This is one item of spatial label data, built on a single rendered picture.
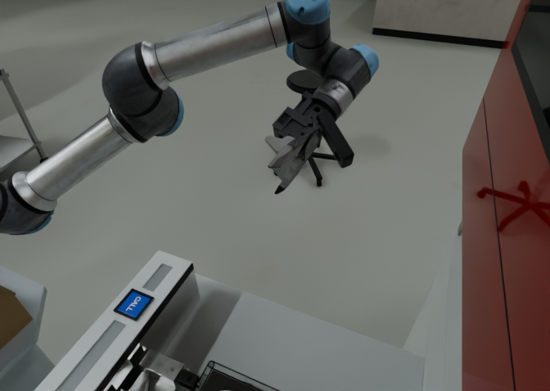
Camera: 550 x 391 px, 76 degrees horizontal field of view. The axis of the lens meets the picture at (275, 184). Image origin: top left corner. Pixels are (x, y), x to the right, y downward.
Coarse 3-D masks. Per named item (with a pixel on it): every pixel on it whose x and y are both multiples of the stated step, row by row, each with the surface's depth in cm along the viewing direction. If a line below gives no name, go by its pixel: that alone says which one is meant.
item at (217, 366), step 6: (216, 366) 67; (222, 366) 67; (222, 372) 67; (228, 372) 66; (234, 372) 66; (234, 378) 66; (240, 378) 66; (252, 378) 66; (246, 384) 65; (252, 384) 65; (258, 384) 65; (264, 384) 65; (264, 390) 64; (270, 390) 64; (276, 390) 64
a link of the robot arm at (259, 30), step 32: (288, 0) 61; (320, 0) 60; (192, 32) 66; (224, 32) 64; (256, 32) 64; (288, 32) 64; (320, 32) 66; (128, 64) 66; (160, 64) 66; (192, 64) 66; (224, 64) 69; (128, 96) 69
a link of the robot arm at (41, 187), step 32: (160, 96) 76; (96, 128) 80; (128, 128) 79; (160, 128) 83; (64, 160) 80; (96, 160) 82; (32, 192) 80; (64, 192) 84; (0, 224) 78; (32, 224) 85
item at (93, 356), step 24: (168, 264) 79; (144, 288) 75; (168, 288) 74; (144, 312) 70; (96, 336) 66; (120, 336) 66; (72, 360) 63; (96, 360) 63; (48, 384) 59; (72, 384) 60; (96, 384) 59
